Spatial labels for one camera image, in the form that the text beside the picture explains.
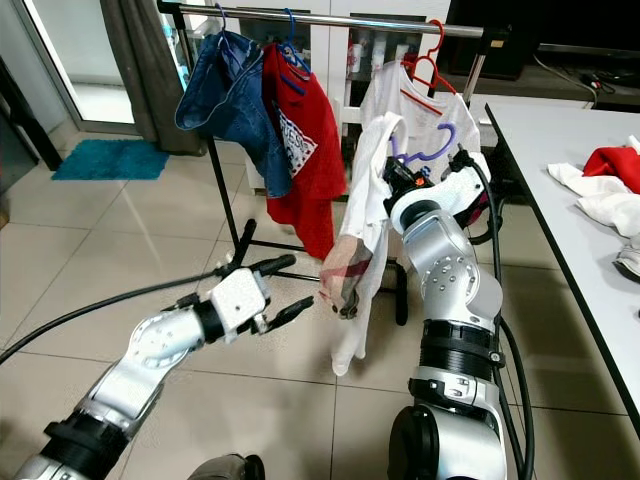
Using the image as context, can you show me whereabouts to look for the white t-shirt brown print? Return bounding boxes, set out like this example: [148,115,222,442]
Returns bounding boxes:
[318,112,409,377]

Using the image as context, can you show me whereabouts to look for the thick purple plastic hanger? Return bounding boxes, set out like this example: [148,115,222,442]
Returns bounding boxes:
[390,120,459,169]

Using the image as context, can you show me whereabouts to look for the red plastic hanger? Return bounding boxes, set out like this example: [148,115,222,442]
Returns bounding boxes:
[400,18,461,101]

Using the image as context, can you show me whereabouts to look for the blue plastic hanger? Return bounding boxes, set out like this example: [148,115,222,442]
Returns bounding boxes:
[278,8,313,81]

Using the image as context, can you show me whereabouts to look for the thin purple hanger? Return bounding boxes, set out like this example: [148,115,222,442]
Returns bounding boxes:
[216,4,233,41]

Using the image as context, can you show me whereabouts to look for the red printed t-shirt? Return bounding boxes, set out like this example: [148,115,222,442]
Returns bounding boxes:
[260,42,349,261]

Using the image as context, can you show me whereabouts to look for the white t-shirt blue print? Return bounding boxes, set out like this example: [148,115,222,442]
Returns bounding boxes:
[360,60,484,171]

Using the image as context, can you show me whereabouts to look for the white glass-door cabinet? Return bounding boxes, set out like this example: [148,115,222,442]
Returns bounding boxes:
[190,0,453,126]

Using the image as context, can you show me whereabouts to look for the metal clothes rack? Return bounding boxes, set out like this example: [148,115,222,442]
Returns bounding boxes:
[156,0,513,326]

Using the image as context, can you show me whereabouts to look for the grey robot foot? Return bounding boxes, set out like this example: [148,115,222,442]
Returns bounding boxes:
[186,452,267,480]

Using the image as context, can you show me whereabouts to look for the blue denim jeans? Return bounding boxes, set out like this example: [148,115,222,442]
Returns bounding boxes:
[175,30,293,198]

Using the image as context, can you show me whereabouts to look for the white crumpled garment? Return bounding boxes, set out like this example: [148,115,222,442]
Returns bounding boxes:
[548,160,640,239]

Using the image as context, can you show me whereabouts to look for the teal floor mat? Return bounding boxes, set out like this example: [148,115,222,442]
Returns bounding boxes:
[52,138,163,182]

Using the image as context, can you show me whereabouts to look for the red crumpled garment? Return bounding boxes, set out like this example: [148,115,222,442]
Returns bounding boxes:
[582,145,640,196]

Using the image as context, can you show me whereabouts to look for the black television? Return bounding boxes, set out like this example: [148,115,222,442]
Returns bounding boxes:
[445,0,640,81]

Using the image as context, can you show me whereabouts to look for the grey white cloth item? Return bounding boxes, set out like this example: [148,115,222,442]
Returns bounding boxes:
[613,240,640,283]

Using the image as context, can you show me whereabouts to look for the grey curtain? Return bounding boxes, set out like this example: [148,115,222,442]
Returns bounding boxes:
[98,0,193,156]

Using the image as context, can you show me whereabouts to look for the glass door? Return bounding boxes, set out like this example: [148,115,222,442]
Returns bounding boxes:
[20,0,113,131]

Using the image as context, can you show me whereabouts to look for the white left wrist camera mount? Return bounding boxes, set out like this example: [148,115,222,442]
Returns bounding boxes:
[208,268,274,339]

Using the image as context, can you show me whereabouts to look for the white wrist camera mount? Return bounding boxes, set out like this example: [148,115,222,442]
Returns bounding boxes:
[435,150,493,206]
[208,268,274,339]

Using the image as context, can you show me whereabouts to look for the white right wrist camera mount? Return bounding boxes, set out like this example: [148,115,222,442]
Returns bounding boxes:
[435,150,493,206]

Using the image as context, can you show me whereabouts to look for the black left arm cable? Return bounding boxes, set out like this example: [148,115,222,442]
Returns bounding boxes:
[0,270,221,363]

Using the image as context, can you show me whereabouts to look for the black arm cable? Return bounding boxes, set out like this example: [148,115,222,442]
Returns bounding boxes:
[0,270,221,363]
[480,150,539,480]

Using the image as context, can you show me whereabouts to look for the white table black frame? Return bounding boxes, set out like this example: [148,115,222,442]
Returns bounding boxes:
[472,93,640,441]

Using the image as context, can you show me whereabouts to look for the black furniture frame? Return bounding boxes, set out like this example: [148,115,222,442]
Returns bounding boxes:
[0,55,63,169]

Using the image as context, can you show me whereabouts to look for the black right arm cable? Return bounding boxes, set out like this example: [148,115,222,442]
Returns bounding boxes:
[480,150,539,480]

